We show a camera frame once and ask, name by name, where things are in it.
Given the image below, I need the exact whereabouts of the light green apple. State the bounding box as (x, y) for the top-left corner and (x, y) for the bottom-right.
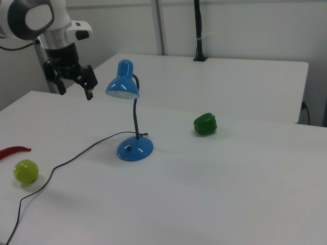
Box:
(13, 159), (39, 184)

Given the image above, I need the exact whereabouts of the red chili pepper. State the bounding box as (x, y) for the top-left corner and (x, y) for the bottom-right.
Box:
(0, 145), (32, 161)

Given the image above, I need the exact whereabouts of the black wall plug cable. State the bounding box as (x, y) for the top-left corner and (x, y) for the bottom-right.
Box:
(301, 101), (311, 126)

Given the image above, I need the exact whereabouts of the dark lamp power cable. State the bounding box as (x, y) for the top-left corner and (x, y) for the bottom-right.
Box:
(5, 131), (149, 244)

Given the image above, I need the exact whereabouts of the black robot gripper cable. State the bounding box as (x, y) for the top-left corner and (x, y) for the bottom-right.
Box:
(0, 42), (36, 51)

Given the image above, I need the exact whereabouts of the green bell pepper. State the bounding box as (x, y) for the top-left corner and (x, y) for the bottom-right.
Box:
(193, 112), (218, 136)

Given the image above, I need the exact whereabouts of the grey metal partition post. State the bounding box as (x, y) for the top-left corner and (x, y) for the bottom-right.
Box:
(150, 0), (169, 56)
(34, 38), (59, 94)

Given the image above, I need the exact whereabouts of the blue desk lamp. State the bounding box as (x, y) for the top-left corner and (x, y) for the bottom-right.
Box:
(105, 59), (155, 162)

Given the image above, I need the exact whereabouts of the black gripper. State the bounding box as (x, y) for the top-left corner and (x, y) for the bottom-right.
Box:
(42, 42), (99, 101)

